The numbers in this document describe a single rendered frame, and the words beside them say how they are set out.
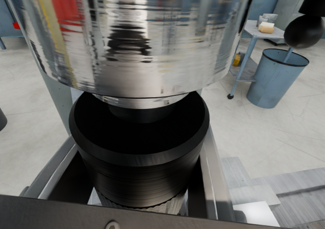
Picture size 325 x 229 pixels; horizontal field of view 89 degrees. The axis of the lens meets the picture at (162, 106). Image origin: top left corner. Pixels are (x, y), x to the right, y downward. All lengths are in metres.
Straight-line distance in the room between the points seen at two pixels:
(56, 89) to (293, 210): 0.64
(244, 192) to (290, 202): 0.20
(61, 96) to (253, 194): 0.50
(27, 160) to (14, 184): 0.20
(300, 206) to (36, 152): 1.78
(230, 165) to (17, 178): 1.61
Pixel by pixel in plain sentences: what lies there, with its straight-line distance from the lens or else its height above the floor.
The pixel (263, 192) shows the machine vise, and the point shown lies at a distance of 0.36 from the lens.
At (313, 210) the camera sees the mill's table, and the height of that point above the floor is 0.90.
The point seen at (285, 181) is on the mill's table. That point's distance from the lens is 0.56.
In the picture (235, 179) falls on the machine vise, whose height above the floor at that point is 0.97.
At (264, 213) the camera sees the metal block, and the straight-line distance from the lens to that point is 0.31.
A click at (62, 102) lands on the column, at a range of 0.55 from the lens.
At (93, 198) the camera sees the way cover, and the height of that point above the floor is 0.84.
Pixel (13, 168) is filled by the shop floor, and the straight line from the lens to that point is 1.85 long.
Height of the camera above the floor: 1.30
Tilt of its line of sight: 39 degrees down
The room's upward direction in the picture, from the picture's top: 5 degrees clockwise
